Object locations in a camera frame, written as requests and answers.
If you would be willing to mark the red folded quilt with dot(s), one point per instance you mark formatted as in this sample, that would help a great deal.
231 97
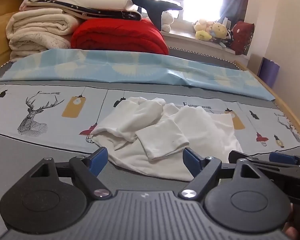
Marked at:
120 36

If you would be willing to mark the dark red cushion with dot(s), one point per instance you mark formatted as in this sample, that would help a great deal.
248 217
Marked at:
242 37

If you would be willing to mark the white folded duvet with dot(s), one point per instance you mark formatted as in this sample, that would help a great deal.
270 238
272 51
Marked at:
95 1

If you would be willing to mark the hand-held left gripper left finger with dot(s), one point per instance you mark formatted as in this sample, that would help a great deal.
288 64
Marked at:
100 158

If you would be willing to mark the small white shirt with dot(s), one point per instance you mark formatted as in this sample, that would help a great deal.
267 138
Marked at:
170 135

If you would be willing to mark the cream folded blanket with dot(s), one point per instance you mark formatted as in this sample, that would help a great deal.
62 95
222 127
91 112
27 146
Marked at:
40 27

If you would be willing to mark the cream and pink plush toy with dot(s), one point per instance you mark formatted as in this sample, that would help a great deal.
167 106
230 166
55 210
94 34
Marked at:
202 27

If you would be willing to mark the small white plush toy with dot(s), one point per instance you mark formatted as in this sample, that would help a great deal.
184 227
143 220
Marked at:
167 21

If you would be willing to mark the purple bin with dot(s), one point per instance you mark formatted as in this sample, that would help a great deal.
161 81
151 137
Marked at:
268 71

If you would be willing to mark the person's right hand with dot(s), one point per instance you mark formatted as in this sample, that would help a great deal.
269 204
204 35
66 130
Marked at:
293 232

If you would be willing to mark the black and white plush toy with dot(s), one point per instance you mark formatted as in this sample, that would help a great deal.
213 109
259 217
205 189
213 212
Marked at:
228 37

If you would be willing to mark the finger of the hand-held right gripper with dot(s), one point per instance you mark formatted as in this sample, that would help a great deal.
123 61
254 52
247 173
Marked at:
236 155
282 157

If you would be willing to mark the white window sill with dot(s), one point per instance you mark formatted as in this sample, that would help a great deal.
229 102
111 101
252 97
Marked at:
185 33

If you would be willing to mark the dark teal shark plush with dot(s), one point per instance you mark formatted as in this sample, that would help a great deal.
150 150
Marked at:
152 7

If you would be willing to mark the light blue patterned sheet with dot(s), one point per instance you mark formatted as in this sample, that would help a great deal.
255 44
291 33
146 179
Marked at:
130 66

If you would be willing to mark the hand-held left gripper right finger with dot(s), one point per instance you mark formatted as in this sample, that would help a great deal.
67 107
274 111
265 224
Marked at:
190 158

